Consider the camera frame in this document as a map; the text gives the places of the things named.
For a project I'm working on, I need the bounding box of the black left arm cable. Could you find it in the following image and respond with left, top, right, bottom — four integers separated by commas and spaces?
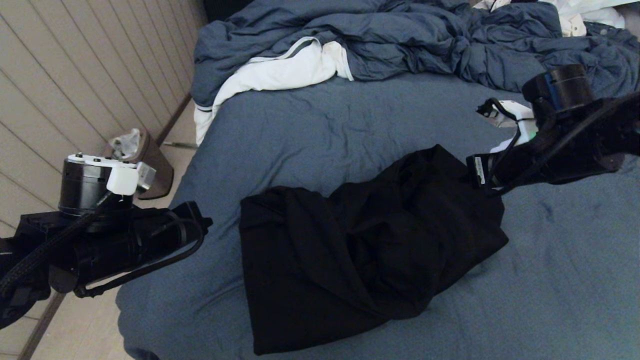
74, 220, 207, 299

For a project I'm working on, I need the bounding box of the blue bed sheet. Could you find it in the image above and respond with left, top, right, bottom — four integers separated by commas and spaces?
115, 72, 640, 360

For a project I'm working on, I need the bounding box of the white pillow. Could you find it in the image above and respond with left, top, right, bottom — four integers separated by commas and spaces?
542, 0, 640, 30

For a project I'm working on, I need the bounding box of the white plastic bin bag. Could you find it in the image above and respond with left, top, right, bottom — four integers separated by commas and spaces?
110, 128, 142, 161

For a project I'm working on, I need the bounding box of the black zip hoodie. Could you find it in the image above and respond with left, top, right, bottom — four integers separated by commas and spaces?
239, 144, 510, 356

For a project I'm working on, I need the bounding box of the dark headboard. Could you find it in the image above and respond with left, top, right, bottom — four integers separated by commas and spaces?
202, 0, 256, 23

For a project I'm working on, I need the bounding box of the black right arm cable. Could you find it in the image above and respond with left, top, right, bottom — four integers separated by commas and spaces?
480, 90, 640, 197

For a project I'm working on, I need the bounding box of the beige trash bin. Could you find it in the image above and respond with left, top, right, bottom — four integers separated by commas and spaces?
102, 129, 174, 201

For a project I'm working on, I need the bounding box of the crumpled blue duvet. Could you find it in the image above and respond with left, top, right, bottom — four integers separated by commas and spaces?
191, 0, 640, 108

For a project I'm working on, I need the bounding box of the cream crumpled garment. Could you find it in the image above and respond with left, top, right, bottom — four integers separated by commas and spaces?
472, 0, 587, 38

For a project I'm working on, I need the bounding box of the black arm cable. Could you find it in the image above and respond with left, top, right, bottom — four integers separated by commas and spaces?
74, 220, 207, 299
480, 90, 640, 197

